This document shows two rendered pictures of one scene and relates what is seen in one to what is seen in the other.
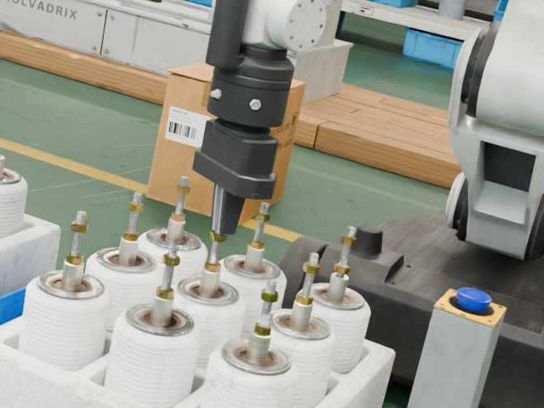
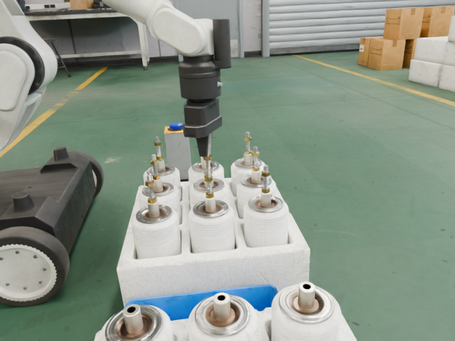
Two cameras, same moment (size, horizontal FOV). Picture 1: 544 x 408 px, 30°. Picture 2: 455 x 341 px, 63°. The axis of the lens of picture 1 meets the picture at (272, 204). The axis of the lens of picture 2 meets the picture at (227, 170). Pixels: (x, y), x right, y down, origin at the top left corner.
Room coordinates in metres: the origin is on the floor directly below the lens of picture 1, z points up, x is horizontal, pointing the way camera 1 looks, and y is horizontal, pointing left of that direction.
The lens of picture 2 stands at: (1.43, 0.79, 0.63)
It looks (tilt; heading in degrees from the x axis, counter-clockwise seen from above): 23 degrees down; 244
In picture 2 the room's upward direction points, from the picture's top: 3 degrees counter-clockwise
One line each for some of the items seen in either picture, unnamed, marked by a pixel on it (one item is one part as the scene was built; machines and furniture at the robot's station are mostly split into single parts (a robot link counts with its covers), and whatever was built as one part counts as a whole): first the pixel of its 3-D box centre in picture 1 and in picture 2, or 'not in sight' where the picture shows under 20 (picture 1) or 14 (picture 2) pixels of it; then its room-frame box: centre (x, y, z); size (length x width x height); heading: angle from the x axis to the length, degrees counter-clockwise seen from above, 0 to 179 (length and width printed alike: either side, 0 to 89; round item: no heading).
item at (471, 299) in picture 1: (472, 301); (175, 126); (1.09, -0.25, 0.32); 0.04 x 0.04 x 0.02
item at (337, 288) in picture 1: (337, 287); (160, 166); (1.19, -0.10, 0.26); 0.02 x 0.02 x 0.03
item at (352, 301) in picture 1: (334, 297); (160, 170); (1.19, -0.10, 0.25); 0.08 x 0.08 x 0.01
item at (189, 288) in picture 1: (208, 292); (208, 185); (1.12, 0.05, 0.25); 0.08 x 0.08 x 0.01
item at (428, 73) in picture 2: not in sight; (443, 71); (-1.70, -1.26, 0.09); 0.39 x 0.39 x 0.18; 72
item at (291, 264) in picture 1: (298, 296); (23, 266); (1.56, -0.07, 0.10); 0.20 x 0.05 x 0.20; 161
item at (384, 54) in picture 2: not in sight; (386, 53); (-2.02, -2.17, 0.15); 0.30 x 0.24 x 0.30; 70
